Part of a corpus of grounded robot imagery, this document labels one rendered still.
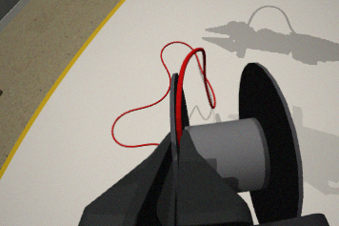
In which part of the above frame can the red cable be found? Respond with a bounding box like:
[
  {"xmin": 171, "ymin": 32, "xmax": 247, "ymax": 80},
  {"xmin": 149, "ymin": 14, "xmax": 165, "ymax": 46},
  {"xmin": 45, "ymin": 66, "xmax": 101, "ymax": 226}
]
[{"xmin": 111, "ymin": 42, "xmax": 216, "ymax": 149}]

